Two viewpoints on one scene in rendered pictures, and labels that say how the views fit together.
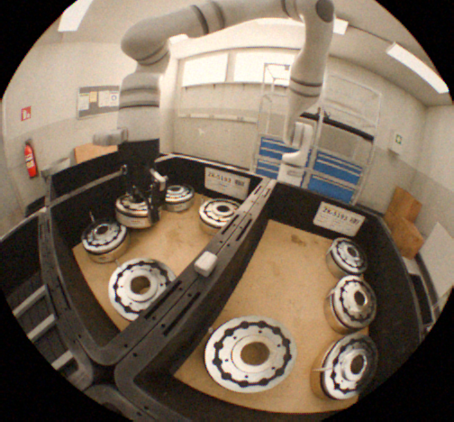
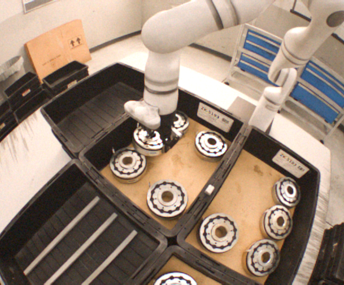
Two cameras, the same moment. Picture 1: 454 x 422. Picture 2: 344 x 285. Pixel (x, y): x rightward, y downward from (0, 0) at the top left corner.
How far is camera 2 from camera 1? 0.25 m
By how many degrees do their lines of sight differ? 25
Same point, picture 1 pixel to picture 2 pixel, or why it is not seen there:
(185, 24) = (205, 32)
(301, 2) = (316, 7)
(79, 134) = (29, 28)
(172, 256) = (178, 175)
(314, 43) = (313, 38)
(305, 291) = (252, 206)
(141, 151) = (168, 119)
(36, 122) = not seen: outside the picture
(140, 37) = (166, 46)
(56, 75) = not seen: outside the picture
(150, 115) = (174, 98)
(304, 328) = (245, 227)
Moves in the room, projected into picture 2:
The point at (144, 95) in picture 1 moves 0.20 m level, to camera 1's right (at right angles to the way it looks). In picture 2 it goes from (171, 86) to (269, 109)
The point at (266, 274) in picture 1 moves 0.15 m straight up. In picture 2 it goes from (233, 190) to (256, 164)
